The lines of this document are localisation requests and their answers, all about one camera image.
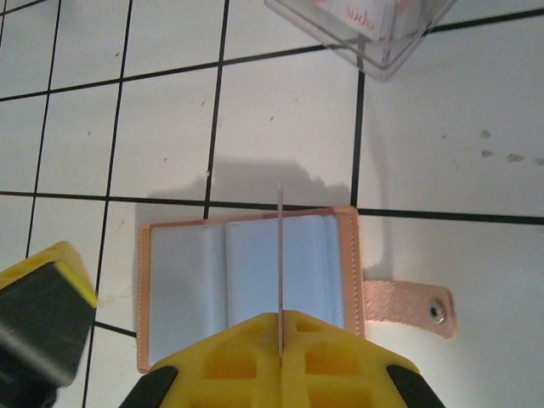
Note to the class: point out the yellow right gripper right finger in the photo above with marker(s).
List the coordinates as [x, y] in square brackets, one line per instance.
[331, 374]

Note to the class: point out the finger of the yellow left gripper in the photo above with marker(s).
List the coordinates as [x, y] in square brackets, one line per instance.
[42, 319]

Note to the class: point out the pink leather card holder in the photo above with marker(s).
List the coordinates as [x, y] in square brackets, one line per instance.
[187, 263]

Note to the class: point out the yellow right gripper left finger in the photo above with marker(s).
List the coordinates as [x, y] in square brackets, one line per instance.
[229, 374]

